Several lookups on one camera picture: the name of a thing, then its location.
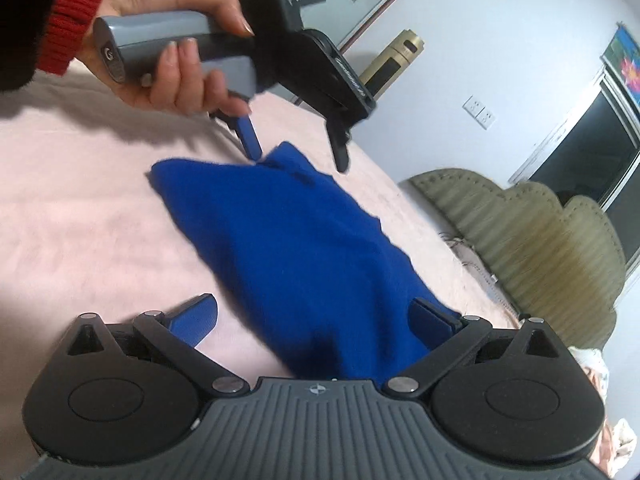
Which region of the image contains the pink bed blanket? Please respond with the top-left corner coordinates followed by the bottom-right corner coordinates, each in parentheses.
top-left (0, 59), bottom-right (522, 463)

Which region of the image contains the person's left forearm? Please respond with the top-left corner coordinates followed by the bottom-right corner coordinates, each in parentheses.
top-left (0, 0), bottom-right (112, 94)

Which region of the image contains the gold tower air conditioner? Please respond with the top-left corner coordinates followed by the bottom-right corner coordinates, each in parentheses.
top-left (357, 29), bottom-right (426, 97)

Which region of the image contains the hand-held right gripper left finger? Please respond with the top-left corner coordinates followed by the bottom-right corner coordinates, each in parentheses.
top-left (65, 293), bottom-right (251, 401)

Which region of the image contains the olive tufted headboard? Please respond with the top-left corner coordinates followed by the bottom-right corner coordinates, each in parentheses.
top-left (407, 167), bottom-right (629, 352)

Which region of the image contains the pink white crumpled bedding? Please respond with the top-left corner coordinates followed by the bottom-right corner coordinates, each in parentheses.
top-left (569, 345), bottom-right (640, 480)

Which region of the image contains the blue knit sweater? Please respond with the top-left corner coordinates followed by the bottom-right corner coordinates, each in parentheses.
top-left (147, 141), bottom-right (463, 386)

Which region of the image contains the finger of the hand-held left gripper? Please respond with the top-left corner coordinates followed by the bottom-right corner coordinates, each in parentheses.
top-left (210, 107), bottom-right (264, 164)
top-left (324, 116), bottom-right (352, 174)

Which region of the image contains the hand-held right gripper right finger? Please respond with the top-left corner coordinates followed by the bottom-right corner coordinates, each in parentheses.
top-left (382, 297), bottom-right (571, 401)

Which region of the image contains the colourful flower wall picture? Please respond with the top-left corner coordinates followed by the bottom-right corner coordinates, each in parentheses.
top-left (600, 22), bottom-right (640, 107)

